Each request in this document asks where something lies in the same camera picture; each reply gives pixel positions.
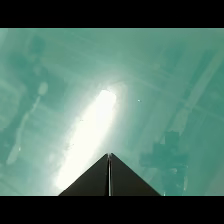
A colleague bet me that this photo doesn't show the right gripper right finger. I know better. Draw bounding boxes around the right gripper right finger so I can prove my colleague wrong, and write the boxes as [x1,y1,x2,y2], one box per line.
[109,152,162,197]

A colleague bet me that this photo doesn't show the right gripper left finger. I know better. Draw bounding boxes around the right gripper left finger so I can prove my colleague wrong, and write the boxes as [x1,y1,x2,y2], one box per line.
[58,153,110,197]

